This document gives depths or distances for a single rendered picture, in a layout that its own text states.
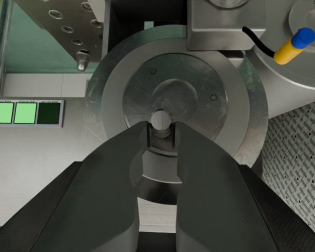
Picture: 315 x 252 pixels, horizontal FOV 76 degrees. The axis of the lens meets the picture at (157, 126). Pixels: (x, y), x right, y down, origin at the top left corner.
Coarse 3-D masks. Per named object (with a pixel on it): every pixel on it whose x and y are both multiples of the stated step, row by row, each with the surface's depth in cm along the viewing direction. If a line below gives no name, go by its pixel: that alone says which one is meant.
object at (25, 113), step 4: (20, 104) 51; (24, 104) 51; (28, 104) 51; (32, 104) 51; (16, 108) 51; (20, 108) 51; (24, 108) 51; (28, 108) 51; (32, 108) 51; (16, 112) 51; (20, 112) 51; (24, 112) 51; (28, 112) 51; (32, 112) 50; (16, 116) 50; (20, 116) 50; (24, 116) 50; (28, 116) 50; (32, 116) 50; (16, 120) 50; (20, 120) 50; (24, 120) 50; (28, 120) 50; (32, 120) 50
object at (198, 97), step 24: (144, 72) 15; (168, 72) 14; (192, 72) 14; (216, 72) 14; (144, 96) 14; (168, 96) 14; (192, 96) 15; (216, 96) 14; (144, 120) 14; (192, 120) 14; (216, 120) 14; (168, 144) 14
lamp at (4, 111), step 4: (0, 104) 51; (4, 104) 51; (8, 104) 51; (12, 104) 51; (0, 108) 51; (4, 108) 51; (8, 108) 51; (0, 112) 51; (4, 112) 51; (8, 112) 51; (0, 116) 51; (4, 116) 51; (8, 116) 51; (0, 120) 51; (4, 120) 50; (8, 120) 50
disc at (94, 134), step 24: (120, 48) 17; (96, 72) 17; (240, 72) 16; (96, 96) 17; (264, 96) 16; (96, 120) 16; (264, 120) 16; (96, 144) 16; (144, 192) 15; (168, 192) 15
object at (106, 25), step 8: (112, 8) 19; (104, 16) 18; (112, 16) 19; (104, 24) 18; (112, 24) 19; (120, 24) 22; (128, 24) 27; (136, 24) 34; (104, 32) 18; (112, 32) 19; (120, 32) 22; (128, 32) 27; (136, 32) 34; (104, 40) 18; (112, 40) 19; (120, 40) 23; (104, 48) 18
